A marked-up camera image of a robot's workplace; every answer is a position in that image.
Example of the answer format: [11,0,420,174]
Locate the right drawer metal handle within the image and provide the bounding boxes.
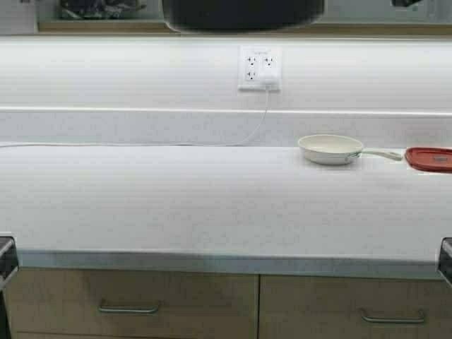
[359,308,427,325]

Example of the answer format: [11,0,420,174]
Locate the upper cabinet bottom shelf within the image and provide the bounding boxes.
[37,20,451,38]

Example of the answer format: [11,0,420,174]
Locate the left drawer metal handle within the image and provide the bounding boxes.
[97,300,161,316]

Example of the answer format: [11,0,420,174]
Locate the wooden drawer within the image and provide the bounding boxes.
[258,276,451,338]
[4,269,258,338]

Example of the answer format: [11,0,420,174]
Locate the white wall outlet plate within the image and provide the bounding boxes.
[238,46,283,92]

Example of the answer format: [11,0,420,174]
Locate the drawer metal handle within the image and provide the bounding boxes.
[359,308,427,325]
[97,300,161,316]

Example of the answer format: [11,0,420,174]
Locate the left wooden drawer front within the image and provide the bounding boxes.
[4,269,258,338]

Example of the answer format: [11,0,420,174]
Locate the right wooden drawer front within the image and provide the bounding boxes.
[258,276,451,338]

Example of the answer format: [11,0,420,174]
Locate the white frying pan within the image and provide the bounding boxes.
[298,134,403,165]

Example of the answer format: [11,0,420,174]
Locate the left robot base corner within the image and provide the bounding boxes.
[0,236,19,291]

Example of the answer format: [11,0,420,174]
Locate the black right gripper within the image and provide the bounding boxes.
[391,0,421,7]

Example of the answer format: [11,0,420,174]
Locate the black cooking pot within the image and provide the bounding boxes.
[162,0,326,32]

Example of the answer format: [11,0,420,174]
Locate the crumpled bags in cabinet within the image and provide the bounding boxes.
[59,0,147,20]

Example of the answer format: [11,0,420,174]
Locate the white power adapter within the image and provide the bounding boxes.
[261,74,280,91]

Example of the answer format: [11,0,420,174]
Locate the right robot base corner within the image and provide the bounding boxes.
[438,237,452,285]

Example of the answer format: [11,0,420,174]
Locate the white charging cable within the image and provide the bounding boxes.
[0,88,271,149]

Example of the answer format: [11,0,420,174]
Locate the red plastic container lid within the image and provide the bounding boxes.
[405,147,451,173]

